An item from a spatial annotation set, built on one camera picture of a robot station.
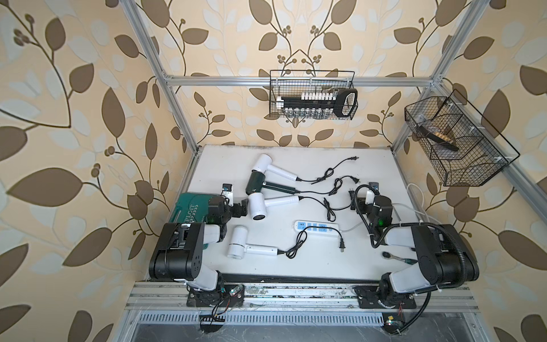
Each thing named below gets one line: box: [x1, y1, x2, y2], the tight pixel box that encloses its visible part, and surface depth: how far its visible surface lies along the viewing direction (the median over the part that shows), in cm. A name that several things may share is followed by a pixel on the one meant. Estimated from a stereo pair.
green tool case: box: [168, 192, 219, 224], surface depth 93 cm
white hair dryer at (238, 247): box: [226, 225, 279, 261], surface depth 84 cm
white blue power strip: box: [292, 220, 341, 235], surface depth 90 cm
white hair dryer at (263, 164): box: [251, 153, 302, 182], surface depth 110 cm
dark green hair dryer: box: [245, 171, 301, 196], surface depth 104 cm
